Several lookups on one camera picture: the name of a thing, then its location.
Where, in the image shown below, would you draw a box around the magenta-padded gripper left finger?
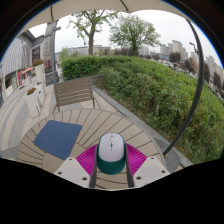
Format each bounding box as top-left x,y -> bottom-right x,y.
53,143 -> 100,190

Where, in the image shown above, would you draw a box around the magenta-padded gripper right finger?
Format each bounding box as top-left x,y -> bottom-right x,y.
124,143 -> 171,189

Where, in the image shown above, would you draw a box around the white and teal computer mouse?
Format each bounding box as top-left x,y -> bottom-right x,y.
96,132 -> 127,176

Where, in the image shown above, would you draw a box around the dark blue mouse pad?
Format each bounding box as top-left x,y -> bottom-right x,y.
33,119 -> 83,161

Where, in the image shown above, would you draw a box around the slatted brown outdoor chair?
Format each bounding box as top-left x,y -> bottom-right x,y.
53,77 -> 100,114

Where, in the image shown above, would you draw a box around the green hedge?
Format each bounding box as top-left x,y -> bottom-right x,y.
60,54 -> 224,164

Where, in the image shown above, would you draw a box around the curved black umbrella pole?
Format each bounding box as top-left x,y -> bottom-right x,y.
162,18 -> 205,158

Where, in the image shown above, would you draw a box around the tall white planter with flowers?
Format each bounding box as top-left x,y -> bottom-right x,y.
32,59 -> 47,86

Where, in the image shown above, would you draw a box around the distant apartment buildings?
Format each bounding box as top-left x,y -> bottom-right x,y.
159,39 -> 224,91

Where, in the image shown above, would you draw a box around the tall grey sign pillar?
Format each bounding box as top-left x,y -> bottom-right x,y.
43,20 -> 62,86

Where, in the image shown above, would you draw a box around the grey storefront building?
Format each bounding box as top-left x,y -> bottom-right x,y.
0,29 -> 45,104

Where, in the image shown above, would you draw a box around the sparse-leafed tree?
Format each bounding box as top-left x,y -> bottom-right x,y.
68,9 -> 119,56

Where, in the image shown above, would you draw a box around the leafy green tree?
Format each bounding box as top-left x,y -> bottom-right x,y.
109,13 -> 162,57

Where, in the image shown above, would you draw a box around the beige umbrella canopy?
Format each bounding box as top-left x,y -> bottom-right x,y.
19,0 -> 198,36

